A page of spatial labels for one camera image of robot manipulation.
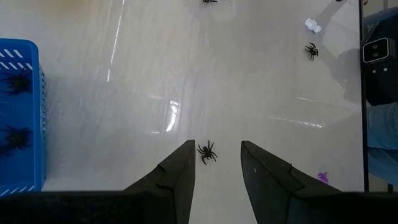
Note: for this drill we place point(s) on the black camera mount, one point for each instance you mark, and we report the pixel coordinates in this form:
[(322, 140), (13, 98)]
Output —
[(381, 82)]

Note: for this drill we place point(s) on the purple translucent witch hat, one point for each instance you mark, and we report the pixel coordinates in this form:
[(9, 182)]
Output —
[(323, 178)]

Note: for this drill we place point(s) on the blue plastic basket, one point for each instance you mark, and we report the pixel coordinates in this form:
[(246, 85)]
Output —
[(18, 109)]

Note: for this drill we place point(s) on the grey table-level camera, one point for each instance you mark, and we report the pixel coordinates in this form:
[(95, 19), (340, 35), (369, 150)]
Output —
[(375, 49)]

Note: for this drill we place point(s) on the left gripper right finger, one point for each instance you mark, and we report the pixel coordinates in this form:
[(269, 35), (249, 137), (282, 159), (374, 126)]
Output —
[(273, 199)]

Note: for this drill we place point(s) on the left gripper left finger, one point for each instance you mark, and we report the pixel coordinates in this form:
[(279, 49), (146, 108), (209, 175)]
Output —
[(155, 202)]

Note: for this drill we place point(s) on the white plastic skeleton hand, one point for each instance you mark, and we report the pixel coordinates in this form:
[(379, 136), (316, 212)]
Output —
[(312, 25)]

